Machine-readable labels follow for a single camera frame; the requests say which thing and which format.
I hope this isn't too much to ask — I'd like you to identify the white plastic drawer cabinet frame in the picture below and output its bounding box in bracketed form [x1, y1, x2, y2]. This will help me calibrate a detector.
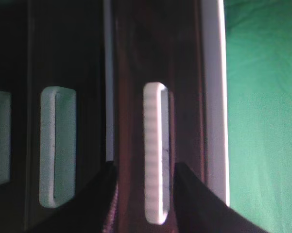
[103, 0, 230, 205]

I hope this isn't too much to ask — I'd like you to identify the green cloth backdrop and cover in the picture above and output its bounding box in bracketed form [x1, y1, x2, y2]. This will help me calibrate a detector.
[224, 0, 292, 233]

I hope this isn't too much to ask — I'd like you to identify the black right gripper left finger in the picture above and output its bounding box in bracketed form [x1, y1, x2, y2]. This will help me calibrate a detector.
[26, 161, 118, 233]

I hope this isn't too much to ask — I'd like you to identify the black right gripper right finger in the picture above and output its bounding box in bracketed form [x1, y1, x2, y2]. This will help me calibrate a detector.
[173, 162, 292, 233]

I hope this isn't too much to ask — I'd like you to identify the purple translucent drawer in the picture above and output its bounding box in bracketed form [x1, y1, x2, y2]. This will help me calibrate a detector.
[28, 0, 105, 224]
[0, 0, 28, 233]
[113, 0, 207, 233]

